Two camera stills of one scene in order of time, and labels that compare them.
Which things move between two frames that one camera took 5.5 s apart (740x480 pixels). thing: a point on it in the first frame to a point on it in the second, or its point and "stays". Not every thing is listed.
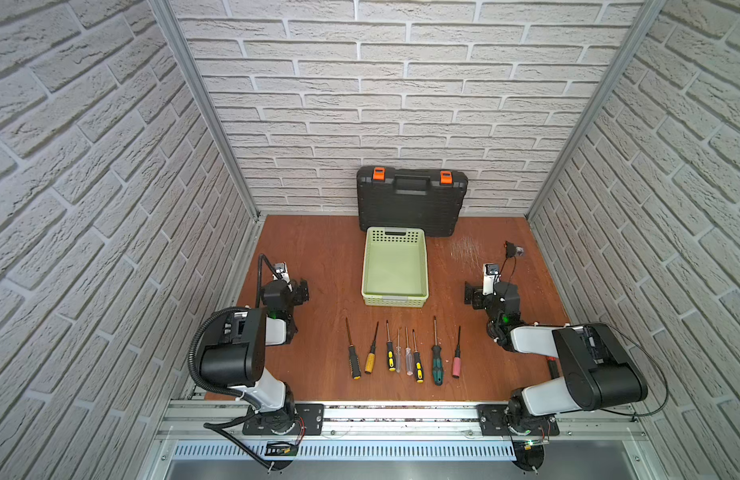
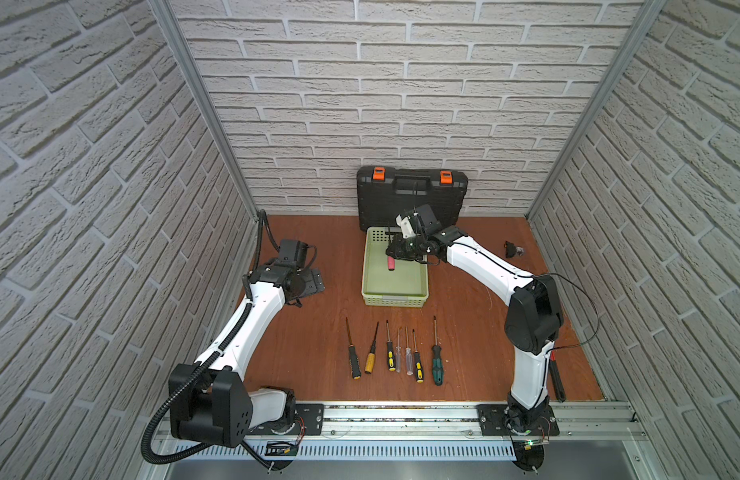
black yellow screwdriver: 390,352 stays
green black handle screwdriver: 437,360 stays
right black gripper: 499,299 to 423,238
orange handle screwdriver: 371,359 stays
